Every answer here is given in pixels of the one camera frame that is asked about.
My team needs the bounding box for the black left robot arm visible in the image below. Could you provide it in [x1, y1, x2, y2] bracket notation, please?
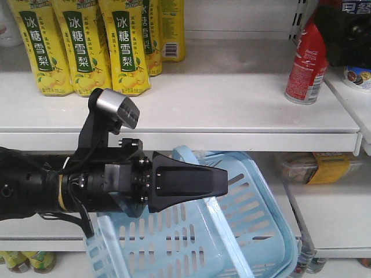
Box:
[1, 139, 228, 220]

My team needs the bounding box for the yellow labelled cookie box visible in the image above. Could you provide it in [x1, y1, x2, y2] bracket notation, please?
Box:
[274, 152, 366, 185]

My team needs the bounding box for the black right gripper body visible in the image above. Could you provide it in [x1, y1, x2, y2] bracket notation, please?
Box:
[315, 1, 370, 68]

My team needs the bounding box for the red coke bottle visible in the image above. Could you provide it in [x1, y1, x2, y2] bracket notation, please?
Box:
[285, 17, 329, 105]

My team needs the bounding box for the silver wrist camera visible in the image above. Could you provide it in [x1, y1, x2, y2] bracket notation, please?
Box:
[88, 88, 140, 129]

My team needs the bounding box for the yellow pear drink bottle middle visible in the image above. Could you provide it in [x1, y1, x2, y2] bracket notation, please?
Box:
[51, 0, 112, 97]

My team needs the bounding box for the yellow pear drink bottle right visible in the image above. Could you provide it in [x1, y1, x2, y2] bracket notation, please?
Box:
[99, 0, 151, 97]

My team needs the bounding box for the yellow pear drink bottle left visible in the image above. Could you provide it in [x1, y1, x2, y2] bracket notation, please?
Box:
[8, 1, 74, 96]

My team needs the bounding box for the light blue plastic basket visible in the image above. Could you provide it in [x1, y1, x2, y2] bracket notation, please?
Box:
[85, 146, 299, 277]

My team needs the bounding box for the white metal store shelving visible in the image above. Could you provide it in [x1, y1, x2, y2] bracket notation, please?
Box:
[0, 0, 371, 278]

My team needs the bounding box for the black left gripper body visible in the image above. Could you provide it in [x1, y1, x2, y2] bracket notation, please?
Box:
[85, 138, 152, 217]

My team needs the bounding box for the blue oreo cup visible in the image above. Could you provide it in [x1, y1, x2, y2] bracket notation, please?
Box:
[343, 66, 370, 93]

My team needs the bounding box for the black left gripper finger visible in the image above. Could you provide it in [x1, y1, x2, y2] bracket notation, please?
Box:
[148, 152, 228, 213]

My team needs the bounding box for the yellow pear drink bottle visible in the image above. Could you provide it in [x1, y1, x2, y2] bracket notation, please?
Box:
[99, 0, 151, 97]
[51, 0, 112, 97]
[8, 1, 74, 96]

